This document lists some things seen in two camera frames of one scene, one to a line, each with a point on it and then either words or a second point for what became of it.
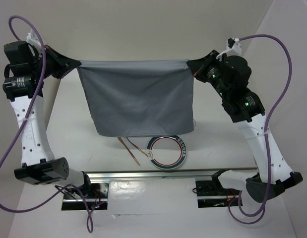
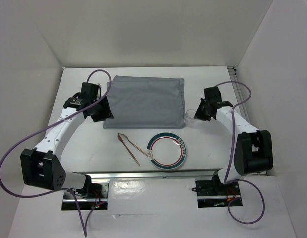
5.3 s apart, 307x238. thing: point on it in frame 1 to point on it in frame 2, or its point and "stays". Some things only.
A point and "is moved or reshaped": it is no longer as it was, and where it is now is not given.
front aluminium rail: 114,174 stays
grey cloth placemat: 131,97 is moved or reshaped
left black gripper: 64,64 to 106,112
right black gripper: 196,65 to 199,115
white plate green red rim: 166,152 stays
